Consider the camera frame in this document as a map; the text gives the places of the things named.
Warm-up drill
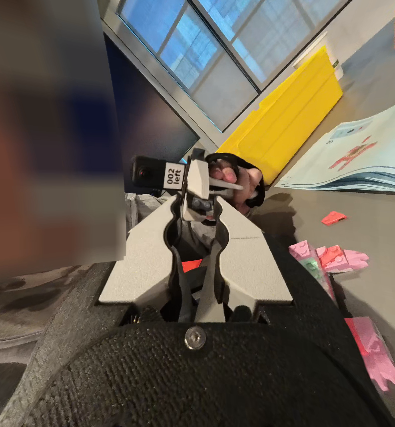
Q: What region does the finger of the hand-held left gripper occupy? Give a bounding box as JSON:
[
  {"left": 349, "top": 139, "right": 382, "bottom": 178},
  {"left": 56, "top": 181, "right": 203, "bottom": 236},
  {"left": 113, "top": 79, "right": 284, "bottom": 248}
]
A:
[
  {"left": 182, "top": 196, "right": 215, "bottom": 222},
  {"left": 186, "top": 158, "right": 212, "bottom": 201}
]

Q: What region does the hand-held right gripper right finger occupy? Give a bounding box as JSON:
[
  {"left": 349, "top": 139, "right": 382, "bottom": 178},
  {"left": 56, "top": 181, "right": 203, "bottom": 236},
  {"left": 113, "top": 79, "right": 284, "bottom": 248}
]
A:
[{"left": 214, "top": 196, "right": 293, "bottom": 314}]

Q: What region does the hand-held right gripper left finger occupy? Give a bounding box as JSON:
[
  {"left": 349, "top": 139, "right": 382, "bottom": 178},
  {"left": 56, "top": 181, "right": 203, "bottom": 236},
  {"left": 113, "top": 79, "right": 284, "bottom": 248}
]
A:
[{"left": 98, "top": 195, "right": 185, "bottom": 314}]

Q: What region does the pink toy brick model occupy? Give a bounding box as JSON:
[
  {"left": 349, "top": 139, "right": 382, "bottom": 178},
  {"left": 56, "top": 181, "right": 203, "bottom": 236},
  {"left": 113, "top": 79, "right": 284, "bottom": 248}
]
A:
[{"left": 289, "top": 240, "right": 395, "bottom": 391}]

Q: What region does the yellow plastic bin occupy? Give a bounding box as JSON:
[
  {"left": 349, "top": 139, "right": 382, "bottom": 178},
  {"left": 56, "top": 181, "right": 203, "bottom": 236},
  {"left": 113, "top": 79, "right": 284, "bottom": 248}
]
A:
[{"left": 216, "top": 45, "right": 344, "bottom": 185}]

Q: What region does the person's left hand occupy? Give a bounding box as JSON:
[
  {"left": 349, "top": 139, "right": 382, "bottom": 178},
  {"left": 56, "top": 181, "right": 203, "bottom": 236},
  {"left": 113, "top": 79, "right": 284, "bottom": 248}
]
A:
[{"left": 209, "top": 159, "right": 263, "bottom": 216}]

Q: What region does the dark monitor screen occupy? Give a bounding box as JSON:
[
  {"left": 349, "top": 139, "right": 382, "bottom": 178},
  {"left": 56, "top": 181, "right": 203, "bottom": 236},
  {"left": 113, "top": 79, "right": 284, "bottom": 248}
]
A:
[{"left": 104, "top": 33, "right": 201, "bottom": 165}]

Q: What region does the red wedge toy plate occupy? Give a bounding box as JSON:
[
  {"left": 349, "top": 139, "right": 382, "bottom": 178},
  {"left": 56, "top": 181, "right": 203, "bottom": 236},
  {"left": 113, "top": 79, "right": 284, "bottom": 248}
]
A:
[{"left": 321, "top": 211, "right": 348, "bottom": 226}]

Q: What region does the window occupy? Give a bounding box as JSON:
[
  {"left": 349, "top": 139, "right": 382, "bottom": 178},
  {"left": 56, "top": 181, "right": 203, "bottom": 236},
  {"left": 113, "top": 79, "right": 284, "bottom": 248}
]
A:
[{"left": 101, "top": 0, "right": 351, "bottom": 147}]

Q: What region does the person's grey hoodie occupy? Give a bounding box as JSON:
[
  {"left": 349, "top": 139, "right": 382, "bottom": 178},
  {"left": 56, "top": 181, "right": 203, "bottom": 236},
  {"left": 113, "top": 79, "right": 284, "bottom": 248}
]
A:
[{"left": 0, "top": 193, "right": 215, "bottom": 367}]

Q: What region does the open light blue instruction booklet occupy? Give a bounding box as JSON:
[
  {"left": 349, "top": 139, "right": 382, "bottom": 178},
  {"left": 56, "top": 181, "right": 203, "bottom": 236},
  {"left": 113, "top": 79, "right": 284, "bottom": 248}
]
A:
[{"left": 274, "top": 97, "right": 395, "bottom": 195}]

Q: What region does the white paper cup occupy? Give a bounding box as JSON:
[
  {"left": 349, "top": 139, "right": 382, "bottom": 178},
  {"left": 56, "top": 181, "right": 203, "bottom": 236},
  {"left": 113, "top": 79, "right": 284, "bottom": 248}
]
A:
[{"left": 292, "top": 32, "right": 345, "bottom": 81}]

